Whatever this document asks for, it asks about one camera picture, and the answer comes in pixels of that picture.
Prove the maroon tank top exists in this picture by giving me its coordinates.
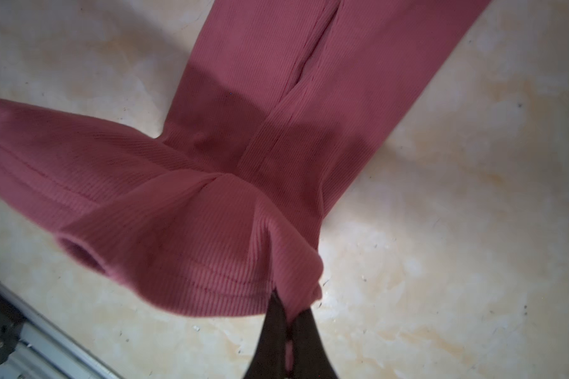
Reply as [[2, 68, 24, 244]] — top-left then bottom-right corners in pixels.
[[0, 1, 486, 319]]

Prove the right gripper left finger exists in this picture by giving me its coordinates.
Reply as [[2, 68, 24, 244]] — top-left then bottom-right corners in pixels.
[[243, 292, 288, 379]]

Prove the aluminium front rail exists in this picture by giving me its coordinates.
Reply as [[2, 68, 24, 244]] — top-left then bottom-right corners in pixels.
[[0, 283, 121, 379]]

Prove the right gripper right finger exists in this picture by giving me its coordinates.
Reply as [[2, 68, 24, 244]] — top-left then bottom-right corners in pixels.
[[291, 309, 338, 379]]

